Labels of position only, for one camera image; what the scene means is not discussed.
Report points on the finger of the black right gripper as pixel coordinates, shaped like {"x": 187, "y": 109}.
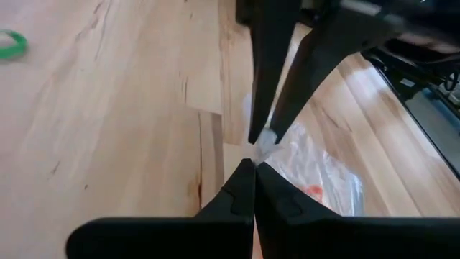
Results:
{"x": 269, "y": 54}
{"x": 323, "y": 54}

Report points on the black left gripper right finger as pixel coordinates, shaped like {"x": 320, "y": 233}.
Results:
{"x": 341, "y": 241}

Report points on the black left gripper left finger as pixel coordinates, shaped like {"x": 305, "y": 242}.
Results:
{"x": 161, "y": 241}

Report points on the orange rubber band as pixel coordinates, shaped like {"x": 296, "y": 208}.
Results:
{"x": 313, "y": 190}

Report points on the clear plastic zip bag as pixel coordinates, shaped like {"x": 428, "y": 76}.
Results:
{"x": 323, "y": 162}

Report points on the green rubber band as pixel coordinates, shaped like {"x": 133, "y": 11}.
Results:
{"x": 19, "y": 50}

